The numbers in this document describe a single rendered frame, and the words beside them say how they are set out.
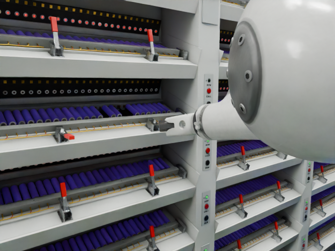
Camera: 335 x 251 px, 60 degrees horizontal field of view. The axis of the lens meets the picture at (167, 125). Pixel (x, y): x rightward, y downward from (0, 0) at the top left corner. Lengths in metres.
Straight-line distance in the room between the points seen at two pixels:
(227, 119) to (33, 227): 0.52
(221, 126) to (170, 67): 0.33
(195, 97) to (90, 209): 0.46
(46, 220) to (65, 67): 0.37
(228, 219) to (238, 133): 0.69
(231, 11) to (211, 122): 0.55
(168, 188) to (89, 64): 0.46
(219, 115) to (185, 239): 0.58
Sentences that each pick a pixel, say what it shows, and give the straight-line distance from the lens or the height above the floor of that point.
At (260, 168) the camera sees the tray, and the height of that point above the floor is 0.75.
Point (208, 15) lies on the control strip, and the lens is 0.98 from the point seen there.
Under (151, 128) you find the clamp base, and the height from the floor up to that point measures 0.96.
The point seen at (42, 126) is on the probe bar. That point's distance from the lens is 0.76.
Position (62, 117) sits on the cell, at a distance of 0.81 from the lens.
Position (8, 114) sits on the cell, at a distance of 0.82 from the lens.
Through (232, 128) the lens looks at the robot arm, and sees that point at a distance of 0.58.
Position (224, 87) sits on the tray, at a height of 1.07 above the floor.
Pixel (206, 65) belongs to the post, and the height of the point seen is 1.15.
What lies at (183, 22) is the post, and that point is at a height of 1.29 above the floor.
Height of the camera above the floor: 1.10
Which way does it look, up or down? 9 degrees down
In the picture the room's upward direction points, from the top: straight up
